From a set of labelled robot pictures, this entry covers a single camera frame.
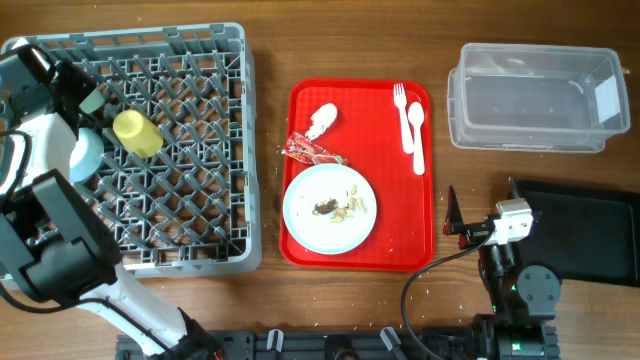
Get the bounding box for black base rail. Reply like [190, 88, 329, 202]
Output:
[114, 327, 559, 360]

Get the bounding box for red plastic tray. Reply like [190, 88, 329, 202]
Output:
[279, 78, 435, 272]

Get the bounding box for light blue plate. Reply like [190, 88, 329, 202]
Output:
[282, 164, 377, 255]

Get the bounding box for white napkin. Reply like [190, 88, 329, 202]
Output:
[305, 103, 338, 140]

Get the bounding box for food scraps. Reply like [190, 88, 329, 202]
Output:
[312, 184, 368, 223]

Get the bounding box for black tray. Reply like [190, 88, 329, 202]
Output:
[518, 179, 639, 287]

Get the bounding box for yellow plastic cup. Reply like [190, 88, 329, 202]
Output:
[113, 110, 164, 158]

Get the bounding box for white plastic fork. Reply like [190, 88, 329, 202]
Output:
[393, 83, 413, 154]

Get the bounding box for black cable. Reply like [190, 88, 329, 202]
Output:
[399, 232, 496, 360]

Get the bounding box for light blue bowl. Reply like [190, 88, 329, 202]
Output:
[69, 128, 104, 183]

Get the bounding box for white plastic spoon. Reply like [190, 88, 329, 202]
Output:
[408, 102, 425, 175]

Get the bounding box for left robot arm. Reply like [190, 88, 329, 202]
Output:
[1, 40, 261, 359]

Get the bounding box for grey dishwasher rack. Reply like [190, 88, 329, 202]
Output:
[1, 22, 262, 278]

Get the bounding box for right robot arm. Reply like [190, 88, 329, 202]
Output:
[446, 177, 561, 360]

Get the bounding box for mint green bowl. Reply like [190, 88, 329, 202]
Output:
[79, 88, 105, 114]

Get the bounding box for clear plastic bin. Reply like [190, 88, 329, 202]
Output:
[447, 43, 631, 153]

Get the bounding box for red snack wrapper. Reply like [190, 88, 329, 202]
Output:
[281, 132, 348, 165]

